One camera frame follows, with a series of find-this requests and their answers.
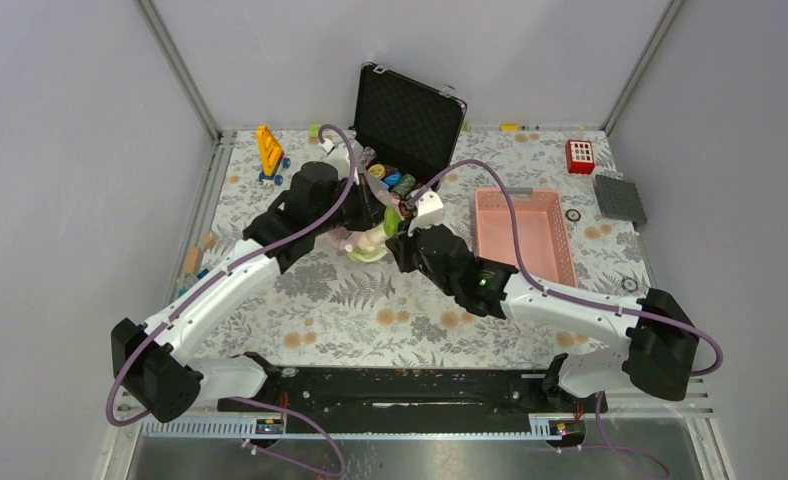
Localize green toy leaf vegetable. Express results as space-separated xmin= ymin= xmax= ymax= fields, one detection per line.
xmin=382 ymin=207 xmax=402 ymax=237

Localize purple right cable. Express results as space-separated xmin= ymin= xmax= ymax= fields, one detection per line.
xmin=409 ymin=158 xmax=725 ymax=379

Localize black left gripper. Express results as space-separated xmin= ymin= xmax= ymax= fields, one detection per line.
xmin=313 ymin=175 xmax=394 ymax=237

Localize grey building baseplate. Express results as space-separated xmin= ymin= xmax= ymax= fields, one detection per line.
xmin=593 ymin=174 xmax=648 ymax=226

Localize loose poker chip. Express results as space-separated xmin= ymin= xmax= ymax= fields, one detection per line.
xmin=565 ymin=209 xmax=581 ymax=222
xmin=621 ymin=277 xmax=638 ymax=292

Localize yellow toy ladder cart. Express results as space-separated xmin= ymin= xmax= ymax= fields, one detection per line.
xmin=256 ymin=125 xmax=291 ymax=186

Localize pink plastic basket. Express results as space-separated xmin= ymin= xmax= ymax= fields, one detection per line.
xmin=474 ymin=188 xmax=577 ymax=287

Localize clear pink zip top bag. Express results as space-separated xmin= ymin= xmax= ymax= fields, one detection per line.
xmin=327 ymin=192 xmax=411 ymax=263

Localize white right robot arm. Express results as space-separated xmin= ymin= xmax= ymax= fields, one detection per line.
xmin=386 ymin=225 xmax=699 ymax=412

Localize white toy dumpling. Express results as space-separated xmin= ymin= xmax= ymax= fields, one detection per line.
xmin=339 ymin=225 xmax=389 ymax=263

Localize red toy block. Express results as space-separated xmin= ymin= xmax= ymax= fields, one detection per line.
xmin=565 ymin=139 xmax=595 ymax=175

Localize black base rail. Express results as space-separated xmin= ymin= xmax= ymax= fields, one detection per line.
xmin=218 ymin=367 xmax=595 ymax=435

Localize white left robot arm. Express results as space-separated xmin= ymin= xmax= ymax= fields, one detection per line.
xmin=106 ymin=161 xmax=391 ymax=426

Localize black poker chip case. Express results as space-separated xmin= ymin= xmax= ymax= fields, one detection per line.
xmin=352 ymin=62 xmax=467 ymax=189

